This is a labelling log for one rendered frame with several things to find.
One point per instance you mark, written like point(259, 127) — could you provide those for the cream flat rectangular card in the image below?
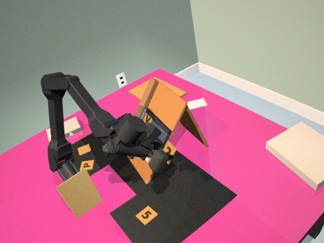
point(196, 103)

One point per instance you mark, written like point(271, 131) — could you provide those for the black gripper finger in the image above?
point(157, 145)
point(169, 155)

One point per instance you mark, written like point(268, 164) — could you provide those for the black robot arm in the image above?
point(101, 123)

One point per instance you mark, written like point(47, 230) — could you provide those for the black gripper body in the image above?
point(158, 157)

